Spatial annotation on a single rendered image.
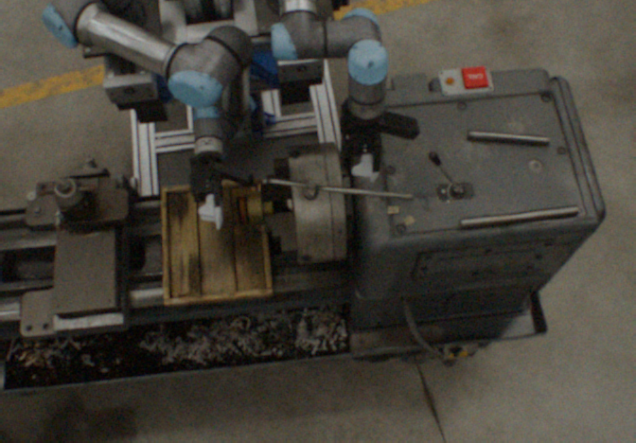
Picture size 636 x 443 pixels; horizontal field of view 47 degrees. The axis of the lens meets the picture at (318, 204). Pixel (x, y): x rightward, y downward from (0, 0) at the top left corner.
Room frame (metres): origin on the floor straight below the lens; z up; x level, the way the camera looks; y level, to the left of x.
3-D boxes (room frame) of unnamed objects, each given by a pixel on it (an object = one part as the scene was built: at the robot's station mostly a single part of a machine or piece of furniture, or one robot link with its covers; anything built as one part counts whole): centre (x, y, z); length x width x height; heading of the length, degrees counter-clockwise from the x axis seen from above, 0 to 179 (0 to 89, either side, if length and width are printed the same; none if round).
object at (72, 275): (0.76, 0.65, 0.95); 0.43 x 0.17 x 0.05; 6
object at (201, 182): (0.88, 0.30, 1.08); 0.12 x 0.09 x 0.08; 6
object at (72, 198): (0.82, 0.65, 1.13); 0.08 x 0.08 x 0.03
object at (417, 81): (1.05, -0.24, 1.24); 0.09 x 0.08 x 0.03; 96
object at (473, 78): (1.07, -0.41, 1.26); 0.06 x 0.06 x 0.02; 6
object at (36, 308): (0.74, 0.69, 0.90); 0.47 x 0.30 x 0.06; 6
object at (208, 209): (0.78, 0.28, 1.09); 0.09 x 0.06 x 0.03; 6
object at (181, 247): (0.78, 0.29, 0.89); 0.36 x 0.30 x 0.04; 6
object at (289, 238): (0.71, 0.08, 1.08); 0.12 x 0.11 x 0.05; 6
